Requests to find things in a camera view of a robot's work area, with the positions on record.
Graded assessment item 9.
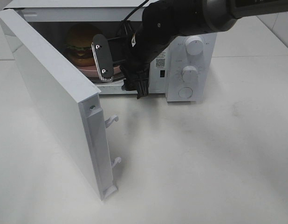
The white warning label sticker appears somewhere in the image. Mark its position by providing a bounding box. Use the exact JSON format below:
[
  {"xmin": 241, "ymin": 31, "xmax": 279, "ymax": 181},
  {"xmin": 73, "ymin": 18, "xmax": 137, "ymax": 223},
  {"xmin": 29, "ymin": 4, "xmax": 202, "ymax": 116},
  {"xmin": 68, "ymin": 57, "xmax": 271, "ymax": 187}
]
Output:
[{"xmin": 155, "ymin": 51, "xmax": 167, "ymax": 69}]

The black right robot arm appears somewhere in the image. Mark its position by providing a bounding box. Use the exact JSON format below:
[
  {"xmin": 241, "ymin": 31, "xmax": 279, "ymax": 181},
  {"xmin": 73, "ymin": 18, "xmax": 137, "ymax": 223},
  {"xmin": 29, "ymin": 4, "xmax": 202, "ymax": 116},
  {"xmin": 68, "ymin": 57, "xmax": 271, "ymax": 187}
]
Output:
[{"xmin": 109, "ymin": 0, "xmax": 288, "ymax": 98}]

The pink round plate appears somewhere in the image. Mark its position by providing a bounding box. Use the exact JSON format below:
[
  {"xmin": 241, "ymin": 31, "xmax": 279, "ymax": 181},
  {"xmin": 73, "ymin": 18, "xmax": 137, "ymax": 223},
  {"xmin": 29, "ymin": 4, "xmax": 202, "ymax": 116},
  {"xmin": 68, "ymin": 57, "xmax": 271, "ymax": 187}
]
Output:
[{"xmin": 76, "ymin": 65, "xmax": 121, "ymax": 78}]

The upper white round knob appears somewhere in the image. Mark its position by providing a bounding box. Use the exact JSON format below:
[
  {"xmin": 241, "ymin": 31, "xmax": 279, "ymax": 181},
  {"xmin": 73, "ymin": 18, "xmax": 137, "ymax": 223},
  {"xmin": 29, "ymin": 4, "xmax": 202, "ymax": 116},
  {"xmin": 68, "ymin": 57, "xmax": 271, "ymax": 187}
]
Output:
[{"xmin": 185, "ymin": 36, "xmax": 204, "ymax": 56}]

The white round door button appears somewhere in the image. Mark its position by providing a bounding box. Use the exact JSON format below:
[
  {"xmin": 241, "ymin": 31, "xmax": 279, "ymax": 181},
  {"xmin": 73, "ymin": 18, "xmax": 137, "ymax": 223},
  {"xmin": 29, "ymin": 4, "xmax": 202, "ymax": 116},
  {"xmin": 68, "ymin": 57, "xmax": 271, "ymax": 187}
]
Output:
[{"xmin": 178, "ymin": 87, "xmax": 193, "ymax": 99}]

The burger with lettuce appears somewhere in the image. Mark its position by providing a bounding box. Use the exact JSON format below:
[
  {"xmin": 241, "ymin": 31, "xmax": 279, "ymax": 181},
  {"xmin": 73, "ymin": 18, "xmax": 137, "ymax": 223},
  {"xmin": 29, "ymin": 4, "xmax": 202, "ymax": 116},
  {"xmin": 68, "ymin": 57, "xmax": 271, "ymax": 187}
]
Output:
[{"xmin": 65, "ymin": 23, "xmax": 102, "ymax": 67}]

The white round knob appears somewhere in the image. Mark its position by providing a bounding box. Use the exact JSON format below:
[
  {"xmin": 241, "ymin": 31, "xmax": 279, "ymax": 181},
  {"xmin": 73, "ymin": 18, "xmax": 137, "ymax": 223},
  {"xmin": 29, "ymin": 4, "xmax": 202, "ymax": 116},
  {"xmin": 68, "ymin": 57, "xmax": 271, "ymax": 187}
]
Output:
[
  {"xmin": 185, "ymin": 36, "xmax": 204, "ymax": 56},
  {"xmin": 181, "ymin": 65, "xmax": 199, "ymax": 83}
]

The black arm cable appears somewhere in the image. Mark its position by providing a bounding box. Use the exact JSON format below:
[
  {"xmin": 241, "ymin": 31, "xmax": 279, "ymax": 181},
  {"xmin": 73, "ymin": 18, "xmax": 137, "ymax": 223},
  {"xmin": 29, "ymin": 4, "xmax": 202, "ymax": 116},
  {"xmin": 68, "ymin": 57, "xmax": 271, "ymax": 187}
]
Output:
[{"xmin": 120, "ymin": 0, "xmax": 151, "ymax": 24}]

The lower white round knob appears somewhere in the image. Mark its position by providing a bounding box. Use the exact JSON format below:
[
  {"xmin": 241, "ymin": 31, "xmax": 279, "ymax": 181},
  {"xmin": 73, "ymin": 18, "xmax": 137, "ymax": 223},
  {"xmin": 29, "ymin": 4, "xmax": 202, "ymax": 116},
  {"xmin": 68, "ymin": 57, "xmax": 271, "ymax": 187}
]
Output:
[{"xmin": 181, "ymin": 65, "xmax": 199, "ymax": 83}]

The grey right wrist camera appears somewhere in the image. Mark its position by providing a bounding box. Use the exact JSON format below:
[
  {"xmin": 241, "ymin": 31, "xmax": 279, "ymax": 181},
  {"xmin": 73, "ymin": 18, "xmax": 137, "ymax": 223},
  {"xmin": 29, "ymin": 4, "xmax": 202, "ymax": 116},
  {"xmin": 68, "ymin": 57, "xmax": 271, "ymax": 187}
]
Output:
[{"xmin": 91, "ymin": 34, "xmax": 114, "ymax": 82}]

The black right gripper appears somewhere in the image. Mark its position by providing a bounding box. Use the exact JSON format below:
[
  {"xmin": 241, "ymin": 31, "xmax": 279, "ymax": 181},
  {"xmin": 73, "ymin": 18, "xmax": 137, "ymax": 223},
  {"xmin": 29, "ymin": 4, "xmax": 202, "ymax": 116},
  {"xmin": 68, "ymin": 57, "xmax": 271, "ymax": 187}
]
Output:
[{"xmin": 108, "ymin": 20, "xmax": 170, "ymax": 99}]

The white microwave oven body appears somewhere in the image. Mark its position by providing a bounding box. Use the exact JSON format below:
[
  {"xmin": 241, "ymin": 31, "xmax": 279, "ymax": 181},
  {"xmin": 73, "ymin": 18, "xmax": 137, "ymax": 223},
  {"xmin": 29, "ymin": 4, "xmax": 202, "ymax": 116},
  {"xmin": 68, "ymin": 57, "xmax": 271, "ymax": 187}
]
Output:
[{"xmin": 0, "ymin": 0, "xmax": 217, "ymax": 102}]

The glass microwave turntable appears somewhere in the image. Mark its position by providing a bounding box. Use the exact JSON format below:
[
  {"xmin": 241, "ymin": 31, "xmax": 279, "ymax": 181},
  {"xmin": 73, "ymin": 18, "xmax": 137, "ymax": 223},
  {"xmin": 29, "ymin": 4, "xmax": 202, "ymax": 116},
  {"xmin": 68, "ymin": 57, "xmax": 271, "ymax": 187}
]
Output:
[{"xmin": 88, "ymin": 73, "xmax": 125, "ymax": 84}]

